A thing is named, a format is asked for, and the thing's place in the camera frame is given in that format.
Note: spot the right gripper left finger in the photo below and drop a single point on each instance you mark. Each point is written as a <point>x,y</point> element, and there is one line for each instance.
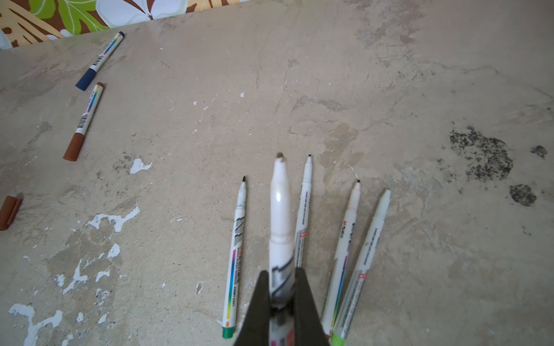
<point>255,328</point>

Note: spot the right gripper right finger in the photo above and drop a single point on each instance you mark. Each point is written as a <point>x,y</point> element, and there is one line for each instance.
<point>308,330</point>

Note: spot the light green capped marker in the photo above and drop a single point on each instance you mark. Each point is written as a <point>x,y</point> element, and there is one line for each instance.
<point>348,307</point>

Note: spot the yellow capped marker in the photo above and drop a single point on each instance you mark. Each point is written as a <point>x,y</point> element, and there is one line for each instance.
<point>281,257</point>

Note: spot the dark green capped marker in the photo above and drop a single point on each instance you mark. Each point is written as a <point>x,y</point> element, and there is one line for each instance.
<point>303,213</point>

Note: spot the brown pen cap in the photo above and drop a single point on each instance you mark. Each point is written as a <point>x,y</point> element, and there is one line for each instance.
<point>9,211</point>

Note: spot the blue capped marker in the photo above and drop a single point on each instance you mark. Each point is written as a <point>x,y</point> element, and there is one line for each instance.
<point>91,73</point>

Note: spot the brown capped thin marker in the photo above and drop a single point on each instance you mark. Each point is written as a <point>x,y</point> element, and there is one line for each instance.
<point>78,138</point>

